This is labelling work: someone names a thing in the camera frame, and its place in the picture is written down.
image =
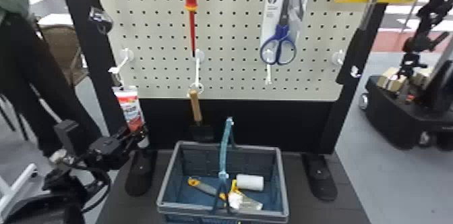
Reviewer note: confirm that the blue basket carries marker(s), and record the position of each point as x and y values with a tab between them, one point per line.
170	190

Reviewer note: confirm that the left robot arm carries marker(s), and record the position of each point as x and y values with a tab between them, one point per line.
63	186

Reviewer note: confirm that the white paint roller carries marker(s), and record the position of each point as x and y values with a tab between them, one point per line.
250	182

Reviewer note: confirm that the brown chair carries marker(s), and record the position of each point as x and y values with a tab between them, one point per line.
65	51

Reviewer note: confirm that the white red tube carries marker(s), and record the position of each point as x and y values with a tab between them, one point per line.
130	106

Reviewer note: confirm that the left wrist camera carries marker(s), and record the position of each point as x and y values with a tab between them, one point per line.
65	133

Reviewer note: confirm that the person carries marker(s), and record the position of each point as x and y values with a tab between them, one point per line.
32	69

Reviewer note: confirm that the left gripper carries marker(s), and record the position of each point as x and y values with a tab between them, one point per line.
106	152

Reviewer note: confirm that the blue scissors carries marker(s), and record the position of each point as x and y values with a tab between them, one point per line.
279	41

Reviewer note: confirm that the white pegboard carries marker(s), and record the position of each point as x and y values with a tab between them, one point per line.
230	76

